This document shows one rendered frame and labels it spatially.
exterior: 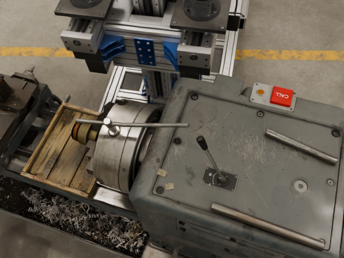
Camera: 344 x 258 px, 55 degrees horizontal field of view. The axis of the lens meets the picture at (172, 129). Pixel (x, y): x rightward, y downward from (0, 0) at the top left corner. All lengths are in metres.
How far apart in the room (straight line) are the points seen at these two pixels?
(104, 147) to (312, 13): 2.60
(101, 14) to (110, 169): 0.69
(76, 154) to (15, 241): 1.10
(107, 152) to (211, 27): 0.65
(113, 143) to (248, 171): 0.40
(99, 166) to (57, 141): 0.46
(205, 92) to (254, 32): 2.01
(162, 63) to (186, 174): 0.82
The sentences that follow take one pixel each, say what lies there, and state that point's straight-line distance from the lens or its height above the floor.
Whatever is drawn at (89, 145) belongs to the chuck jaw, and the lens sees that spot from 1.18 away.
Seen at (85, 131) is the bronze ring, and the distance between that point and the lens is 1.19.
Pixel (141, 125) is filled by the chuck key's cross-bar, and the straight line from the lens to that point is 0.93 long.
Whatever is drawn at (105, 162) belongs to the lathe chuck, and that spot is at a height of 1.19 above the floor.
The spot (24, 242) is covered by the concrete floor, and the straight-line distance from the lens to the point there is 2.39.
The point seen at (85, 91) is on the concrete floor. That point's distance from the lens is 2.72.
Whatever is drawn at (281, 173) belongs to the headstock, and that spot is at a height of 1.25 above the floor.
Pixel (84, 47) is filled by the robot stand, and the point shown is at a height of 1.06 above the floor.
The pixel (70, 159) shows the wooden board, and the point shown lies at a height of 0.89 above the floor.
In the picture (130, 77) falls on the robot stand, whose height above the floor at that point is 0.21.
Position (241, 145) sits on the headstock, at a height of 1.25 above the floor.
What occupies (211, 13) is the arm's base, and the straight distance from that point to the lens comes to 1.40.
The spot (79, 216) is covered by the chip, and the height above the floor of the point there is 0.62.
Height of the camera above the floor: 2.12
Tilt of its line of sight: 61 degrees down
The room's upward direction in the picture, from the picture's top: 6 degrees counter-clockwise
